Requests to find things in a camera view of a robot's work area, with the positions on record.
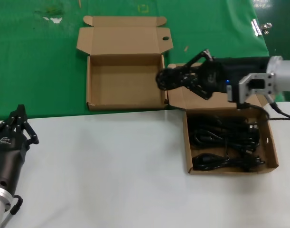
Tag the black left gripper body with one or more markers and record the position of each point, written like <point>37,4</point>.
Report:
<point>9,154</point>

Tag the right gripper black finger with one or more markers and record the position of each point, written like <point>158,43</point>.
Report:
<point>201,91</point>
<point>206,55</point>

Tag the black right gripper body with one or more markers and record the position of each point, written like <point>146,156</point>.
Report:
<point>220,71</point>

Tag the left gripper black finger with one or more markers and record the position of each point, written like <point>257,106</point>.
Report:
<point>8,123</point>
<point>22,116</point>

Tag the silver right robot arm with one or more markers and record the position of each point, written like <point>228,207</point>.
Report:
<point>284,73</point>

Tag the empty brown cardboard box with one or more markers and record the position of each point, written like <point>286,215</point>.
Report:
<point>125,80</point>

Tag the green table cloth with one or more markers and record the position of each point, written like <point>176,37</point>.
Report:
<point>35,71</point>

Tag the metal binder clip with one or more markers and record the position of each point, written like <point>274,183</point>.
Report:
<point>256,27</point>

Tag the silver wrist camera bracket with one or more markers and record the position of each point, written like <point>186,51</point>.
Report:
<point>269,83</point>

